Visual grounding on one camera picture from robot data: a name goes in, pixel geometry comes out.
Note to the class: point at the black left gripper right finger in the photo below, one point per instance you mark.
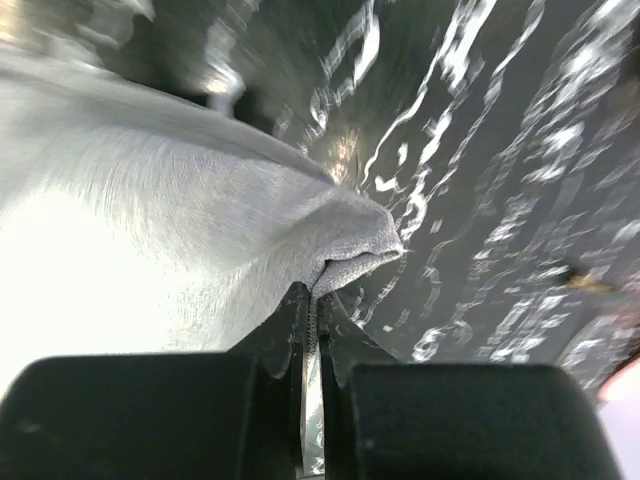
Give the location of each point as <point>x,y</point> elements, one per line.
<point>389,420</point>

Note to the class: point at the gold fork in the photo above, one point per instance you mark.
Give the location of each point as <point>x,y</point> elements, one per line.
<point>576,278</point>

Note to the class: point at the grey cloth napkin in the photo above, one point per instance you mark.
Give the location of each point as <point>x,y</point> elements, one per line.
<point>132,221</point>

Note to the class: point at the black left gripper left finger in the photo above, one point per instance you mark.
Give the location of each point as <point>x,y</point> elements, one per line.
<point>229,415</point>

